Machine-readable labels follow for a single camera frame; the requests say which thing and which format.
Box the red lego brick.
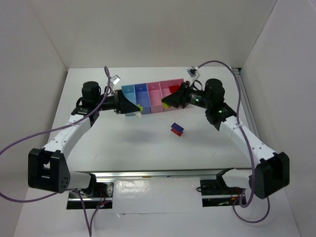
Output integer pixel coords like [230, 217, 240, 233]
[169, 85, 180, 93]

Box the yellow green lego block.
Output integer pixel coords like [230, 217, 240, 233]
[162, 103, 171, 109]

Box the white lego brick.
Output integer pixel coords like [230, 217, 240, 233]
[134, 112, 142, 118]

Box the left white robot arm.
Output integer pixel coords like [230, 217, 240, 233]
[28, 81, 141, 194]

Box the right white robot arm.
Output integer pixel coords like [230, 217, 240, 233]
[161, 79, 290, 199]

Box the light blue bin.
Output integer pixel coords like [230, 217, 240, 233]
[121, 84, 137, 106]

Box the large pink bin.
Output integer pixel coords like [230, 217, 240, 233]
[158, 79, 184, 112]

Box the small pink bin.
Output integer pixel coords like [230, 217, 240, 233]
[147, 82, 163, 113]

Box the dark blue bin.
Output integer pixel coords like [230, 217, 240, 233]
[134, 83, 151, 115]

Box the blue lego brick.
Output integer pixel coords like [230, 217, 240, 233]
[171, 123, 184, 133]

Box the red lego under blue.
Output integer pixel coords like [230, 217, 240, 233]
[170, 128, 183, 137]

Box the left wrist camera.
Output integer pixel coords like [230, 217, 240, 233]
[110, 75, 121, 86]

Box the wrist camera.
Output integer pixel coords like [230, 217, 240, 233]
[187, 67, 200, 79]
[110, 75, 121, 86]

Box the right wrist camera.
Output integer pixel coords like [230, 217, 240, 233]
[187, 67, 200, 79]

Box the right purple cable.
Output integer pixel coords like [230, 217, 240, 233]
[196, 60, 270, 223]

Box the purple cable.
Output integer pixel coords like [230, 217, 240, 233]
[0, 66, 112, 237]
[196, 60, 270, 223]

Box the aluminium front rail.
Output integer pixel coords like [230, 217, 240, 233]
[71, 168, 255, 180]

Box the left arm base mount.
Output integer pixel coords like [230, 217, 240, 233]
[66, 180, 114, 210]

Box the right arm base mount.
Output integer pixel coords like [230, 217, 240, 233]
[196, 180, 242, 207]

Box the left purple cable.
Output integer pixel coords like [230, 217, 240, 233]
[0, 66, 112, 237]

